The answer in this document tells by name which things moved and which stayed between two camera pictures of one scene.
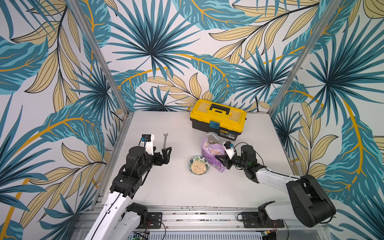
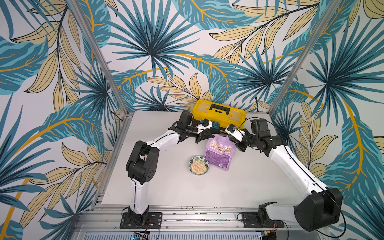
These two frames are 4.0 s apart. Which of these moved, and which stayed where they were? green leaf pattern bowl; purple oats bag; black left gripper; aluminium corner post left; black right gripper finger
Moved: black right gripper finger; black left gripper
Stayed: aluminium corner post left; purple oats bag; green leaf pattern bowl
